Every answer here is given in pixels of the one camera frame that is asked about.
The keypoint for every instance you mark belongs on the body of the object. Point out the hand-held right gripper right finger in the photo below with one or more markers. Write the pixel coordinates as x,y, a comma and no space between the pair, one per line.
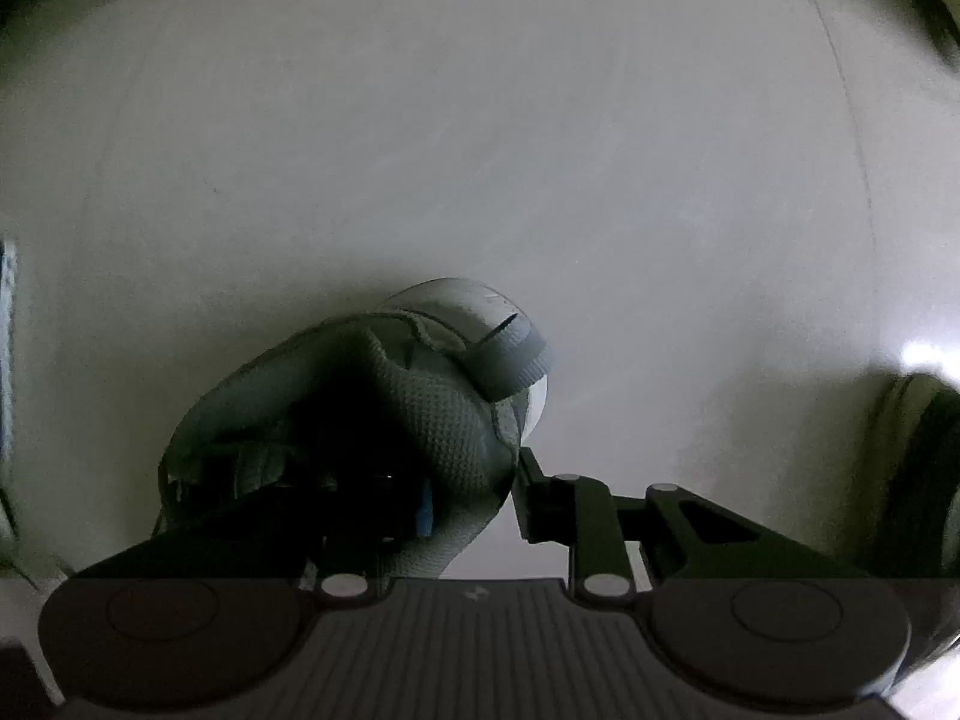
529,499

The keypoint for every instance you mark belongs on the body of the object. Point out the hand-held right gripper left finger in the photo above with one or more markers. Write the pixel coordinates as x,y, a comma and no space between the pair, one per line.
425,516

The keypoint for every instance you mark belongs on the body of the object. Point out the grey mesh sneaker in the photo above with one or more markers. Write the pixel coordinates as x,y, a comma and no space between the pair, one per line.
442,420

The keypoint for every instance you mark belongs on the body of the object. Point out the dark object with pale rim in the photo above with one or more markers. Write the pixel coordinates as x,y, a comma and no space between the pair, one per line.
911,465

